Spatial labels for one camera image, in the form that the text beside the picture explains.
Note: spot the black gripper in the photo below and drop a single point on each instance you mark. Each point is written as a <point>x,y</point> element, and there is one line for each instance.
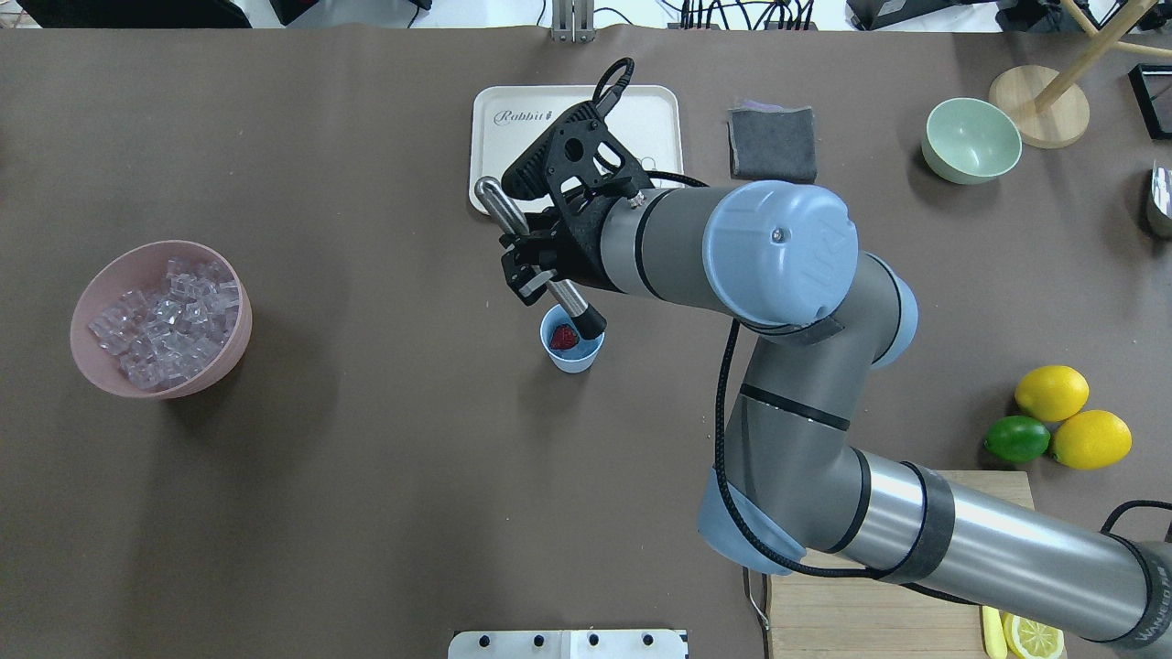
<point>586,253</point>

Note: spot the red strawberry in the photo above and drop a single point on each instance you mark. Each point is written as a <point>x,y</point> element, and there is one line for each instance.
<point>563,338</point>

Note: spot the steel muddler black tip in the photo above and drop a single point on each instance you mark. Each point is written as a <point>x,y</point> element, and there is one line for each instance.
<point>529,262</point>

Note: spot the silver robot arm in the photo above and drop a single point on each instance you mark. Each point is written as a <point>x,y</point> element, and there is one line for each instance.
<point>867,362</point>

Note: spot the light blue plastic cup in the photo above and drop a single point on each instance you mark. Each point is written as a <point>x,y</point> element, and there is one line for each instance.
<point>580,358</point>

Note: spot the pink bowl of ice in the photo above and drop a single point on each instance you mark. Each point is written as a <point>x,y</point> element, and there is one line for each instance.
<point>165,320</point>

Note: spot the wooden cup tree stand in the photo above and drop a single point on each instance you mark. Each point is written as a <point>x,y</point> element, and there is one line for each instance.
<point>1047,106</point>

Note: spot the cream rabbit tray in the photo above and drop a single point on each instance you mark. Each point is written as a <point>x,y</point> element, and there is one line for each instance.
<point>506,120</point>

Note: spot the grey folded cloth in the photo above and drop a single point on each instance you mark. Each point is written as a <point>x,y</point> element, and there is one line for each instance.
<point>771,142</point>

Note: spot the wooden cutting board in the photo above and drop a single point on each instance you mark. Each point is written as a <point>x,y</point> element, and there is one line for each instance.
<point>809,617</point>

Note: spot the green ceramic bowl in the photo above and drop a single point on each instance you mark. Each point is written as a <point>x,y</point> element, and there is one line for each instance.
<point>970,141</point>

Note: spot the green lime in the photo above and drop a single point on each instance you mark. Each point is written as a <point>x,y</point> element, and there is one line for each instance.
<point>1017,439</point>

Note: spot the yellow lemon far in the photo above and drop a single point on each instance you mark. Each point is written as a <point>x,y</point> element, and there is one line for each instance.
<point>1052,393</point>

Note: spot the yellow lemon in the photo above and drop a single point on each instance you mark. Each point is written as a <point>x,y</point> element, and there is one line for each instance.
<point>1052,393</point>
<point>1092,439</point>

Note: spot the yellow lemon near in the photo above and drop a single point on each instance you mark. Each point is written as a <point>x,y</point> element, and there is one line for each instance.
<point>1092,439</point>

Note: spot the yellow plastic knife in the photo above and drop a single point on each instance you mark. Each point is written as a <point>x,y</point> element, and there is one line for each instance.
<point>992,633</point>

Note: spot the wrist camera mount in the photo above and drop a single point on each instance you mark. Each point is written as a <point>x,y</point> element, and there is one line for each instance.
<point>578,163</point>

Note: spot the aluminium frame post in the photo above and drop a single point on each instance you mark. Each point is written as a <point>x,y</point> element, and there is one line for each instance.
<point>572,21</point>

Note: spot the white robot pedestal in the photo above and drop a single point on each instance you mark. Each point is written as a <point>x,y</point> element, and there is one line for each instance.
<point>581,643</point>

